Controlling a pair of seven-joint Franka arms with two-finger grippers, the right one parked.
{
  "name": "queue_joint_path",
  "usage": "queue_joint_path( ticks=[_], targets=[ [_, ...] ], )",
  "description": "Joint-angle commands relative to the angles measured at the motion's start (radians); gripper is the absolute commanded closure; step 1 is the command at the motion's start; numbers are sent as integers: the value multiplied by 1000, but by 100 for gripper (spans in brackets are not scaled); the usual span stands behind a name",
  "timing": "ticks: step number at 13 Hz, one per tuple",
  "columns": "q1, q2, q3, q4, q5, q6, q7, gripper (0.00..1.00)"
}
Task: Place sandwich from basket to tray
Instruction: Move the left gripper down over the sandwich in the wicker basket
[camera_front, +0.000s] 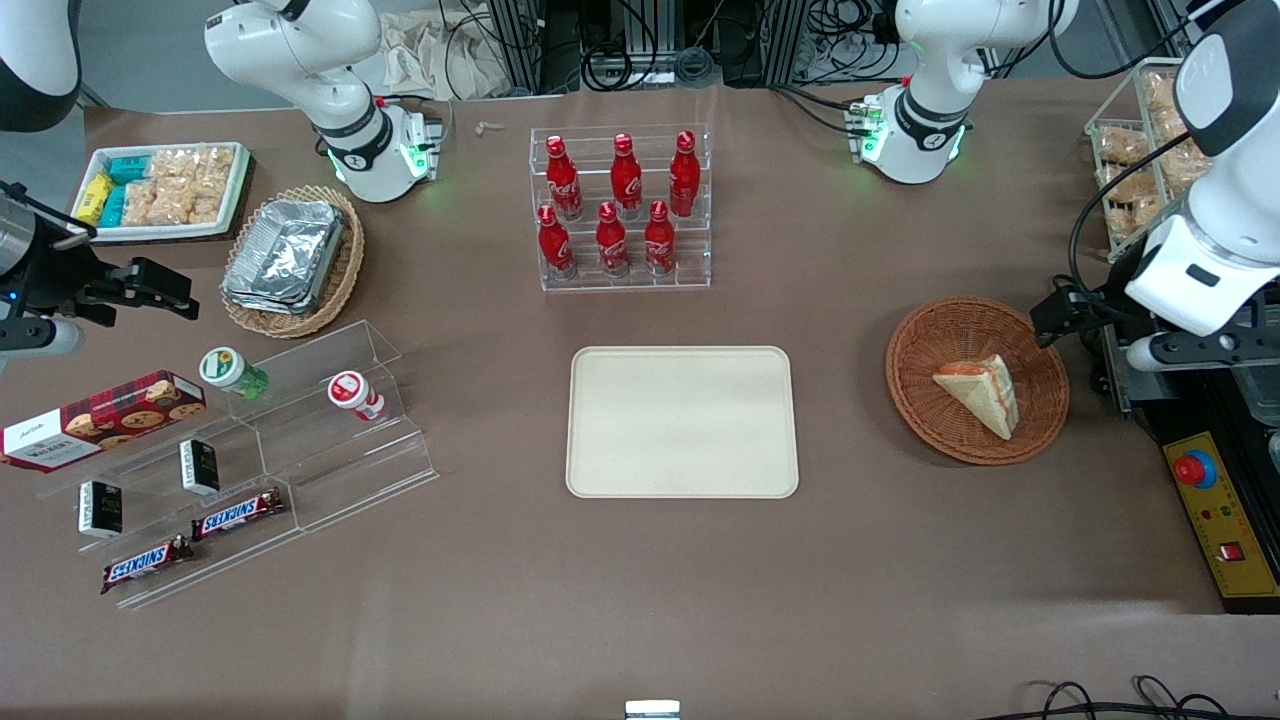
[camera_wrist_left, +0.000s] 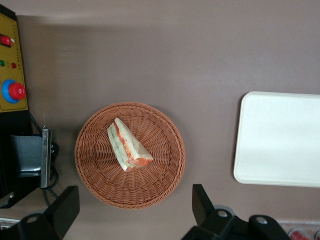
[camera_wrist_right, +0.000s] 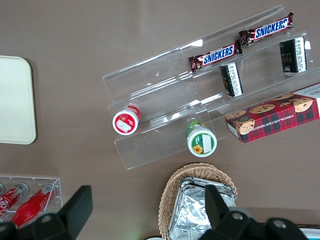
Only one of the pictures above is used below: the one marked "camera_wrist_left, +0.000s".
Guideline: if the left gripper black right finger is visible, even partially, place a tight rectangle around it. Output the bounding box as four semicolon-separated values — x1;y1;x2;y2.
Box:
181;184;248;240

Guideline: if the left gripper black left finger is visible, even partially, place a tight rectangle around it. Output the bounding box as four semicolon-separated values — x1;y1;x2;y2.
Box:
0;185;81;240

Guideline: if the triangle sandwich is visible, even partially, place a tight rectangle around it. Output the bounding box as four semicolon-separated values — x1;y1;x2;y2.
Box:
107;117;154;172

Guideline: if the round brown wicker basket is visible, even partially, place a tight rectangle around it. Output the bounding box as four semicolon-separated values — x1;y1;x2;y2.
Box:
74;101;186;210

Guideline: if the cream plastic tray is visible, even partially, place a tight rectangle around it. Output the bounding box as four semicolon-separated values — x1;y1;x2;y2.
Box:
233;91;320;188

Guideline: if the clear acrylic bottle rack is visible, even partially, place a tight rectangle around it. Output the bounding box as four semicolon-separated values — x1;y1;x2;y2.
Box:
276;219;320;240

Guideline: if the red cola bottle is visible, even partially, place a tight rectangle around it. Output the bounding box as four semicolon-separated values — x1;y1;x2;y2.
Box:
288;227;313;240

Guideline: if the black machine with yellow panel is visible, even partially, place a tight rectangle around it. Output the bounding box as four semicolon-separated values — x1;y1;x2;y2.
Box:
0;3;52;210

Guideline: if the red emergency stop button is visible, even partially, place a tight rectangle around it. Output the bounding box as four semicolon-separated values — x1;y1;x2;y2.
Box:
1;79;27;104

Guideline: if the grey metal bracket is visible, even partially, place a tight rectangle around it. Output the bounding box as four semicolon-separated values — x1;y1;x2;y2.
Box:
10;125;53;189

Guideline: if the red rocker switch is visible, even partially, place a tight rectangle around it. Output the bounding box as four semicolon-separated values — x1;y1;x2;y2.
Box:
0;34;14;48

